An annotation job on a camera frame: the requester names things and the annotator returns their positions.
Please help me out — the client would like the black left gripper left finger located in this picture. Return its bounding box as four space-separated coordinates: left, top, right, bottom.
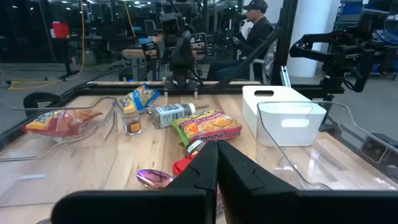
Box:
51 141 218 224

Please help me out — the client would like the blue ramen packet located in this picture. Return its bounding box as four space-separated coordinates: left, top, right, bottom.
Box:
117 83 161 113

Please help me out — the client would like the grey office chair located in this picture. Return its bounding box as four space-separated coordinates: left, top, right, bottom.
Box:
248 40 278 83

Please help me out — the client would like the lime chili shrimp ramen packet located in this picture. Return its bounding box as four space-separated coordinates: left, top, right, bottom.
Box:
170 109 243 147

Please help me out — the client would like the wide clear plastic bin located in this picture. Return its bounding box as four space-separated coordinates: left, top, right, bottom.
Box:
256 101 398 190

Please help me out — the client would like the silver metal bracket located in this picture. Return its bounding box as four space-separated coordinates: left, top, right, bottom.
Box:
279 65 292 88

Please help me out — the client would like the small cork-stoppered glass jar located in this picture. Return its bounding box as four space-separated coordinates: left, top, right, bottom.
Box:
121 107 142 136

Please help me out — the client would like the red box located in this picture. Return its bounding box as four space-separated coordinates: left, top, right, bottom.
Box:
50 21 71 40

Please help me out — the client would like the person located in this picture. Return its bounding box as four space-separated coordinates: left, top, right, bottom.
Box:
206 0 276 82

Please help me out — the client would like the narrow clear plastic bin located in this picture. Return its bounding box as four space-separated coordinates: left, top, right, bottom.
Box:
0 95 119 209

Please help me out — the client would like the brown spice pouch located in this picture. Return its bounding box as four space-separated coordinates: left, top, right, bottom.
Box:
185 139 208 158

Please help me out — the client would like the white plastic bin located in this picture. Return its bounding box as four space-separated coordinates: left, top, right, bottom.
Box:
241 85 327 147

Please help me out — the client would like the pink iridescent metal spoon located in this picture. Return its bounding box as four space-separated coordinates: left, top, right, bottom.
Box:
136 169 174 190

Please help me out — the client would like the red yellow ramen packet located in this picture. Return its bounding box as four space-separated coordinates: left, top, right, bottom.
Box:
21 108 103 138

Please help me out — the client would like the white building column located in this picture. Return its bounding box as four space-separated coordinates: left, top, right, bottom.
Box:
285 0 341 78

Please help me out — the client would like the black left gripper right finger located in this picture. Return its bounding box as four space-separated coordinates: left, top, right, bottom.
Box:
217 140 398 224

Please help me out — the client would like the red paprika tin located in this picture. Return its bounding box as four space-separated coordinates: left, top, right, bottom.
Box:
172 154 197 177

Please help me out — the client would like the black table clamp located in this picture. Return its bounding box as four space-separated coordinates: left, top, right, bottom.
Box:
23 92 63 118

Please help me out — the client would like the white-lidded spice jar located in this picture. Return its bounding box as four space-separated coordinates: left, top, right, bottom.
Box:
151 103 197 129

